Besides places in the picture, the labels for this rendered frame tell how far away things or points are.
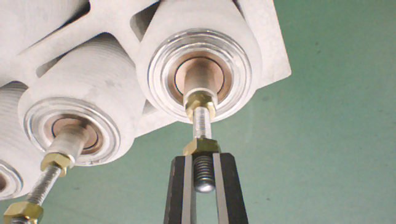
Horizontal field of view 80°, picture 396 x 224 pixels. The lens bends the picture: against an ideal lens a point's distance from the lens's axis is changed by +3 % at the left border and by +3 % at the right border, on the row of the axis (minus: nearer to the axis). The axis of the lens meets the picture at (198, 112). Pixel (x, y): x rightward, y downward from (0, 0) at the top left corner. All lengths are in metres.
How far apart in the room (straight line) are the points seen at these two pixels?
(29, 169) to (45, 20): 0.15
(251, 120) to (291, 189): 0.31
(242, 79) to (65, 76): 0.14
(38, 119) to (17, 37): 0.06
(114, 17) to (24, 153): 0.16
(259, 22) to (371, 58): 0.34
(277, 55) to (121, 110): 0.16
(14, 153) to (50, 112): 0.08
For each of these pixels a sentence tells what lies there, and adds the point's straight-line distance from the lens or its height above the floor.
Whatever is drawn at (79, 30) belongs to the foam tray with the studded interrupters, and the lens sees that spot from 0.25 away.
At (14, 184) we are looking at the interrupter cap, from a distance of 0.31.
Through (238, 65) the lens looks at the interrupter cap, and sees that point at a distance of 0.17.
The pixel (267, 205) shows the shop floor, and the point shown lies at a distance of 0.81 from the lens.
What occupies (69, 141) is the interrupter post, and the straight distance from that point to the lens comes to 0.20.
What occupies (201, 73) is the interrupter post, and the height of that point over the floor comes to 0.26.
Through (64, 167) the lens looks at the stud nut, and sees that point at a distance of 0.20.
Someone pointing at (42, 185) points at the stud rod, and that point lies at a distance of 0.19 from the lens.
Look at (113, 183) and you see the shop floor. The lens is 0.71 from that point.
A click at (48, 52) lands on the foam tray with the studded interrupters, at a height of 0.18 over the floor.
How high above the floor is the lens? 0.40
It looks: 53 degrees down
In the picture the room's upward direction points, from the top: 178 degrees clockwise
